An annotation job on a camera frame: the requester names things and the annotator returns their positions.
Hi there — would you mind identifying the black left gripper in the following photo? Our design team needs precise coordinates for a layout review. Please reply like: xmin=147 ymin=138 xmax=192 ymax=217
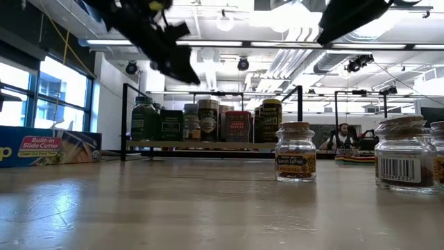
xmin=137 ymin=19 xmax=202 ymax=86

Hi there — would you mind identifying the white-lid bagel seasoning jar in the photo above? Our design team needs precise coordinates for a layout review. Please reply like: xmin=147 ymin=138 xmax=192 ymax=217
xmin=182 ymin=103 xmax=200 ymax=142

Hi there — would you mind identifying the blue-framed window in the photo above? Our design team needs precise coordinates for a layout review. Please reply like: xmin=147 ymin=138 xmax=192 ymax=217
xmin=0 ymin=51 xmax=95 ymax=133

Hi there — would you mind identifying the blue plastic wrap box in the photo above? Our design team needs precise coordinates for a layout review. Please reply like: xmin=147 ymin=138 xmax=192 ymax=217
xmin=0 ymin=125 xmax=103 ymax=169

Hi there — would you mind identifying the person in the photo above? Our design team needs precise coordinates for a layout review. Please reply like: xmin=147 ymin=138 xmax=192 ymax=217
xmin=318 ymin=122 xmax=359 ymax=151

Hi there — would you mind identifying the small round silver tin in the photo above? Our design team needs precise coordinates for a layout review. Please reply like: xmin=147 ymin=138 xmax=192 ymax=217
xmin=335 ymin=148 xmax=361 ymax=157

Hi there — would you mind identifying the red square paper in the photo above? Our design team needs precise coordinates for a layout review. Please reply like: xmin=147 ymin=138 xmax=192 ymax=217
xmin=334 ymin=155 xmax=376 ymax=165

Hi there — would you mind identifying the black background chair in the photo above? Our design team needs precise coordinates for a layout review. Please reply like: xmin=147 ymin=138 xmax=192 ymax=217
xmin=359 ymin=128 xmax=380 ymax=151

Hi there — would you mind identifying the dark background monitor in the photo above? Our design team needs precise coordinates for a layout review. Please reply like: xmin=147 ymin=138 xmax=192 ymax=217
xmin=419 ymin=106 xmax=444 ymax=128

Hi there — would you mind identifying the white ceiling ring lamp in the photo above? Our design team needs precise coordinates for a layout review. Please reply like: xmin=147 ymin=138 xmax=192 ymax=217
xmin=215 ymin=9 xmax=235 ymax=33

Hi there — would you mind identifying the wooden shelf with black frame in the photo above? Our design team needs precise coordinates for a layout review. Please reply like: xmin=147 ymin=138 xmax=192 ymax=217
xmin=120 ymin=83 xmax=304 ymax=163

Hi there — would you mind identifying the yellow hanging cable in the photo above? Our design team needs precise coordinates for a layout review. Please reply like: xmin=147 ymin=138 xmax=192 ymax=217
xmin=37 ymin=0 xmax=137 ymax=107

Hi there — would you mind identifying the silver ceiling air duct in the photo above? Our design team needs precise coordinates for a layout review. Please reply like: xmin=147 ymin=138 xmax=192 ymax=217
xmin=266 ymin=27 xmax=375 ymax=91

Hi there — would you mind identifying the black background rig frame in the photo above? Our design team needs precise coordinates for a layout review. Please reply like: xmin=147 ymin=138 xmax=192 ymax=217
xmin=333 ymin=85 xmax=399 ymax=150

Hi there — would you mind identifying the black ceiling-mounted camera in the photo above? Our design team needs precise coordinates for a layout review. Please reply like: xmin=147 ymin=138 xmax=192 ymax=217
xmin=345 ymin=53 xmax=375 ymax=74

